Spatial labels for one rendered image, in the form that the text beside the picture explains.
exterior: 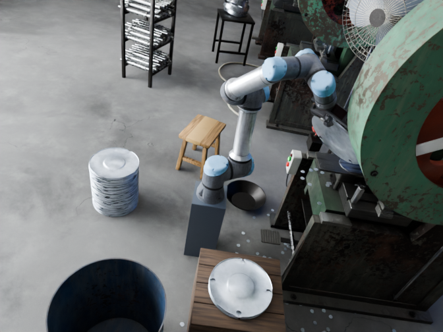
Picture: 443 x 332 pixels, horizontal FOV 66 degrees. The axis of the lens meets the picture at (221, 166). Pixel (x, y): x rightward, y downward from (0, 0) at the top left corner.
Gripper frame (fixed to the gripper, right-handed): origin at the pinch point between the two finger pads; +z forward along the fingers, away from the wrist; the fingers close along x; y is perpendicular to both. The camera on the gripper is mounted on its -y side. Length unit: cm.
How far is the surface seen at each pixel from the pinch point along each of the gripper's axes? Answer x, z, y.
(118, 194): 91, 29, 89
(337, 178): 13.0, 34.3, -9.0
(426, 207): 12.1, -4.5, -45.1
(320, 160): 10.8, 26.9, 1.3
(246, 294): 81, 14, -9
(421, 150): 1.7, -23.6, -33.6
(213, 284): 86, 10, 4
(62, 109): 81, 68, 219
